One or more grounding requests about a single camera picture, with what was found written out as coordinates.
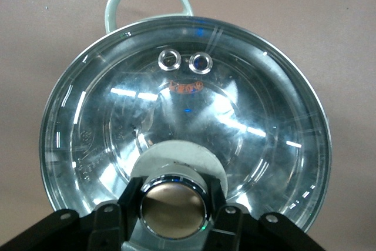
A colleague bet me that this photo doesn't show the glass lid with bronze knob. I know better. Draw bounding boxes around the glass lid with bronze knob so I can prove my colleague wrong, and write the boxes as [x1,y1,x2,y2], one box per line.
[39,15,333,251]

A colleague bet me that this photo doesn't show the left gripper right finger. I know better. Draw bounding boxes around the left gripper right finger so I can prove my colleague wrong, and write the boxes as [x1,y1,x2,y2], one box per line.
[205,173,251,251]

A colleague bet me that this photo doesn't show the steel pot with loop handles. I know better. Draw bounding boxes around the steel pot with loop handles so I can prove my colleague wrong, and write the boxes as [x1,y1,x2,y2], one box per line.
[104,0,194,34]

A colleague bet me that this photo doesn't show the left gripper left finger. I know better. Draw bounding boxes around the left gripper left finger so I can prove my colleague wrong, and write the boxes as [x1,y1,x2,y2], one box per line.
[87,175,145,251]

